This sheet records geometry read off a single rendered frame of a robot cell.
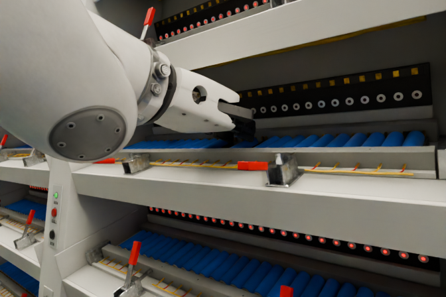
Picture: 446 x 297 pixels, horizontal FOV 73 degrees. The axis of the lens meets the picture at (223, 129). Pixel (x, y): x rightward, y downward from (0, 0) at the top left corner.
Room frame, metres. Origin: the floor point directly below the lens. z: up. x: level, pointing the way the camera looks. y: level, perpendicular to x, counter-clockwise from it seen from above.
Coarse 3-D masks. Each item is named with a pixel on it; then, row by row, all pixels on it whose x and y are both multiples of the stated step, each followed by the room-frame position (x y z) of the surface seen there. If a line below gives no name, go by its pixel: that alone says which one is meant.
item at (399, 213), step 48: (432, 144) 0.36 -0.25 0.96; (96, 192) 0.56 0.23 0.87; (144, 192) 0.47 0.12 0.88; (192, 192) 0.40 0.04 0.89; (240, 192) 0.35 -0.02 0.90; (288, 192) 0.31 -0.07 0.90; (336, 192) 0.29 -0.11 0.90; (384, 192) 0.27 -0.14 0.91; (432, 192) 0.25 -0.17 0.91; (384, 240) 0.27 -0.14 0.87; (432, 240) 0.24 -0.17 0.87
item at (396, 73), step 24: (360, 72) 0.41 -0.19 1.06; (384, 72) 0.39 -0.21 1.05; (408, 72) 0.37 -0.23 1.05; (240, 96) 0.53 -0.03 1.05; (264, 96) 0.51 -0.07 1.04; (288, 96) 0.48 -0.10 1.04; (312, 96) 0.46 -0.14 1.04; (336, 96) 0.44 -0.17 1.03; (360, 96) 0.42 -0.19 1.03; (408, 96) 0.38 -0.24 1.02
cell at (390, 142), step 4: (392, 132) 0.36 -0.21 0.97; (396, 132) 0.36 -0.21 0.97; (388, 136) 0.36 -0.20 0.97; (392, 136) 0.35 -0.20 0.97; (396, 136) 0.35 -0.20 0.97; (400, 136) 0.35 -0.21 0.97; (388, 140) 0.34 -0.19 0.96; (392, 140) 0.34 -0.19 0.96; (396, 140) 0.34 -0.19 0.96; (400, 140) 0.34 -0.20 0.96; (384, 144) 0.33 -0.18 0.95; (388, 144) 0.32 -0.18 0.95; (392, 144) 0.33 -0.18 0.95; (396, 144) 0.33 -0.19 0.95; (400, 144) 0.34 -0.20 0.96
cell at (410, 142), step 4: (412, 132) 0.35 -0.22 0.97; (416, 132) 0.35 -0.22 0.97; (420, 132) 0.35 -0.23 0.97; (408, 136) 0.34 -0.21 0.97; (412, 136) 0.33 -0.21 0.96; (416, 136) 0.33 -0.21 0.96; (420, 136) 0.34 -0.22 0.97; (424, 136) 0.35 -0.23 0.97; (408, 140) 0.32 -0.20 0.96; (412, 140) 0.32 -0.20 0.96; (416, 140) 0.32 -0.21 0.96; (420, 140) 0.33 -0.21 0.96; (424, 140) 0.34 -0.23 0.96; (404, 144) 0.32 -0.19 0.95; (408, 144) 0.31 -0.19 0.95; (412, 144) 0.31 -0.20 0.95; (416, 144) 0.31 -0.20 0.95; (420, 144) 0.32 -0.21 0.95
